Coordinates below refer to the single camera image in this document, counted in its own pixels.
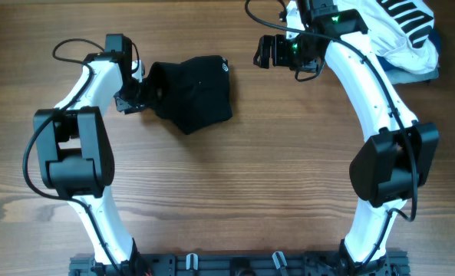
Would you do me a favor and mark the black t-shirt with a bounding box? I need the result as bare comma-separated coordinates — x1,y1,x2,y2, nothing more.
143,55,232,135

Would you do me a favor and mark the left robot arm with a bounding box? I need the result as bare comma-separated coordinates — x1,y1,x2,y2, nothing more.
22,34,153,275

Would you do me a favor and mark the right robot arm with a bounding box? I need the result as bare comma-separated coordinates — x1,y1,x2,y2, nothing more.
253,1,439,275

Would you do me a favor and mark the light blue folded garment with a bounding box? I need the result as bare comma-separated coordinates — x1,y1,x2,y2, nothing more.
386,67,439,84

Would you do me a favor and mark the white black-striped folded garment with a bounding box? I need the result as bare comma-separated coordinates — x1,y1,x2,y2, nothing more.
335,0,439,74

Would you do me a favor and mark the dark blue folded garment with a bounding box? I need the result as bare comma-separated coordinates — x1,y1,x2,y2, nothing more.
377,28,442,71

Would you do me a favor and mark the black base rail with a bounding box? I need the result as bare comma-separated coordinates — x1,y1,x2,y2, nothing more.
68,251,411,276

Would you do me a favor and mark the right black cable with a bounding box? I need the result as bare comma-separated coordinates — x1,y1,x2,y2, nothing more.
244,0,420,269

